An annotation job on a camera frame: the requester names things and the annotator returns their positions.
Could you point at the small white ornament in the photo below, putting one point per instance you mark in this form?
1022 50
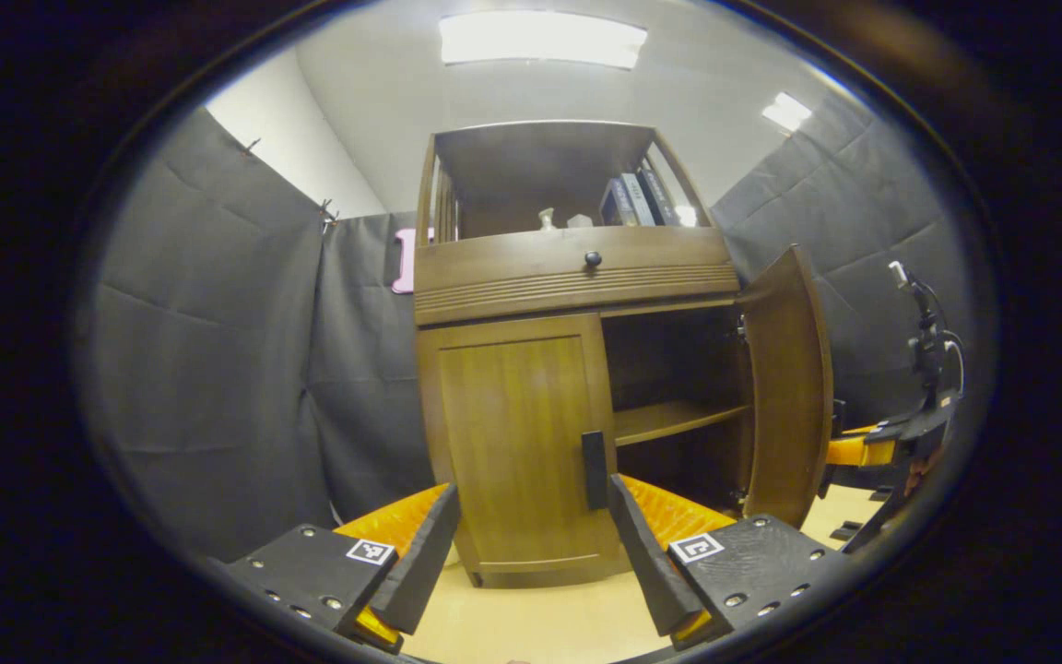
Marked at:
579 221

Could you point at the wooden drawer with black knob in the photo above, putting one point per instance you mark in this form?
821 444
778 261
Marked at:
513 261

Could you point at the small pale figurine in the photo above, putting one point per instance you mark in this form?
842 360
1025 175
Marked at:
547 219

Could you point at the pale grey book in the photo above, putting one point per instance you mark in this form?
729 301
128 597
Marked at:
638 201

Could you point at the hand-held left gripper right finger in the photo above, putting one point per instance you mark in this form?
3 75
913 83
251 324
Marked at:
646 563

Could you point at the large ceiling light panel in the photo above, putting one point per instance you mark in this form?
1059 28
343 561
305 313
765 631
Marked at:
540 39

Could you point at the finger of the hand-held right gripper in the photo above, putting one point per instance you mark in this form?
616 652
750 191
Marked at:
854 450

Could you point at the black backdrop cloth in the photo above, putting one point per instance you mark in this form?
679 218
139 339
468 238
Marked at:
218 369

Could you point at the dark grey book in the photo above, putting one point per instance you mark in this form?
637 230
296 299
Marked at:
660 195

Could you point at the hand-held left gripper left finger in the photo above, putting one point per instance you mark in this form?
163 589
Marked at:
425 563

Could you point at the brown wooden shoe cabinet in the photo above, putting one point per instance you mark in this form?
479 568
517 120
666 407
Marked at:
577 288

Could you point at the blue book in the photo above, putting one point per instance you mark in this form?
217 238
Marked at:
612 205

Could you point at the small ceiling light panel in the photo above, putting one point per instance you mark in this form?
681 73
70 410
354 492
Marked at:
786 111

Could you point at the wooden cabinet door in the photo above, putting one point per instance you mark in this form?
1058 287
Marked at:
789 387
513 433

